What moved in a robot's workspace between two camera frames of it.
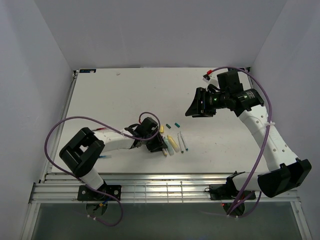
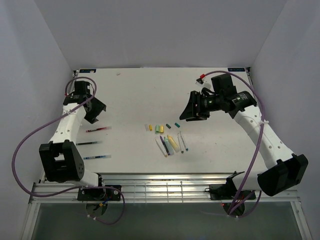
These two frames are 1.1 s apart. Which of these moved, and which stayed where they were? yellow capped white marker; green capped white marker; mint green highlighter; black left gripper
Moved: black left gripper
Stayed: yellow capped white marker; mint green highlighter; green capped white marker
